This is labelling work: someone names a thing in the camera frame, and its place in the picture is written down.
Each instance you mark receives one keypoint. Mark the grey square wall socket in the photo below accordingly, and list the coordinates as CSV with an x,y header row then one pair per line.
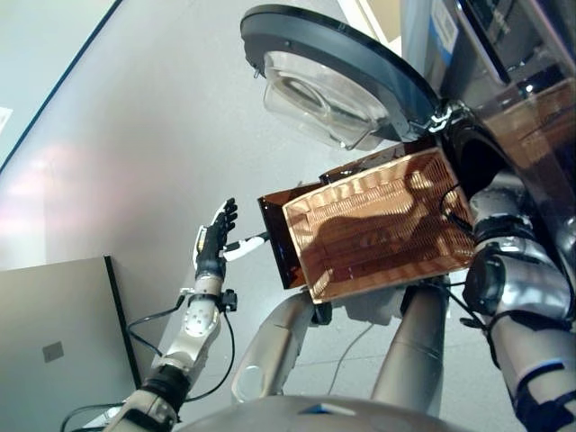
x,y
52,351

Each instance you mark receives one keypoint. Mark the rectangular wicker laundry basket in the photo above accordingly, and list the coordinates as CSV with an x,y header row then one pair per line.
x,y
382,234

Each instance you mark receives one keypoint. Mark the blue white energy label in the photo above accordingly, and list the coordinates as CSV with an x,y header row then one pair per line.
x,y
443,27

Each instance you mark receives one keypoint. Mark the round glass washer door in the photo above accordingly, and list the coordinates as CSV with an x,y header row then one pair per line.
x,y
342,67

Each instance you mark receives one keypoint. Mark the right silver robot leg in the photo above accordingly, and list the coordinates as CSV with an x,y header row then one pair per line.
x,y
414,351

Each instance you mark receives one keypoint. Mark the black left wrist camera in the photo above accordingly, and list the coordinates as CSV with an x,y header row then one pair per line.
x,y
230,300

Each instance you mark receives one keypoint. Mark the grey panel with dark edge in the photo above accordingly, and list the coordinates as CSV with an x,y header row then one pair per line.
x,y
54,337

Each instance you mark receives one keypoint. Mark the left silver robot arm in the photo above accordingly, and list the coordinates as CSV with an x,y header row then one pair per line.
x,y
184,342

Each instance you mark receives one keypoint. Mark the silver robot torso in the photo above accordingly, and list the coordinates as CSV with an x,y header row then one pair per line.
x,y
324,416

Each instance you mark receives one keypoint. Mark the clear plastic bag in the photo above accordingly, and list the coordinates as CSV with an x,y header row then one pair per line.
x,y
274,351

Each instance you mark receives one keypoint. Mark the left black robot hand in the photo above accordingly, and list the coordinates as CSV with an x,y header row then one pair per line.
x,y
211,249

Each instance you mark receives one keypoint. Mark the dark grey washing machine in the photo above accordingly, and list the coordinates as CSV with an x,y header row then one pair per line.
x,y
517,90

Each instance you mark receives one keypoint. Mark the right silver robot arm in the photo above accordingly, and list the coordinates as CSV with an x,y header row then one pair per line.
x,y
517,292

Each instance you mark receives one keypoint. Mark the glossy brown stool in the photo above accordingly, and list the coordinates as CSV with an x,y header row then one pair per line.
x,y
274,238

